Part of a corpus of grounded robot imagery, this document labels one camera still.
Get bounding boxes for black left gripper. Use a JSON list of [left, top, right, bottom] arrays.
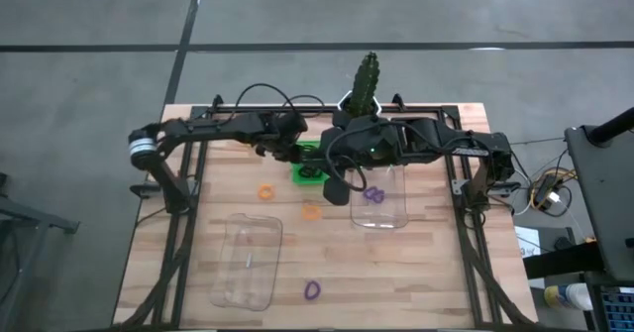
[[255, 111, 308, 164]]

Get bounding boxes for green plastic basket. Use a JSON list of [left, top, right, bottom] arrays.
[[290, 141, 329, 185]]

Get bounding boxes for white plastic bottle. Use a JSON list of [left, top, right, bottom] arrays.
[[543, 281, 594, 312]]

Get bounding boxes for black power strip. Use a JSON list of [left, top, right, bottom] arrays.
[[534, 172, 562, 210]]

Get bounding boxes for grey metal furniture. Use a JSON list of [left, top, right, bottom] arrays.
[[0, 172, 80, 332]]

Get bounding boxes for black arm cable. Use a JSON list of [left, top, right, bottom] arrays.
[[235, 82, 326, 123]]

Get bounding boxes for black pole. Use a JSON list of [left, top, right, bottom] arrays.
[[587, 106, 634, 146]]

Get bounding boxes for clear plastic bin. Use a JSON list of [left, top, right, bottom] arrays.
[[349, 166, 410, 230], [208, 212, 284, 312]]

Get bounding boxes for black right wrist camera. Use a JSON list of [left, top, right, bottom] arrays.
[[360, 133, 398, 168]]

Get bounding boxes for green cactus plant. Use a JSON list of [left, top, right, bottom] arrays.
[[348, 51, 381, 118]]

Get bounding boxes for black equipment cart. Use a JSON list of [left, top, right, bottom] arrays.
[[522, 123, 634, 283]]

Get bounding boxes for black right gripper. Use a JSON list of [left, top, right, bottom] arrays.
[[299, 126, 356, 207]]

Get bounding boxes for white paper sheet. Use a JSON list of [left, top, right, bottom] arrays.
[[513, 225, 542, 260]]

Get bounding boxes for blue crate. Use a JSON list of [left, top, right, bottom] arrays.
[[599, 285, 634, 332]]

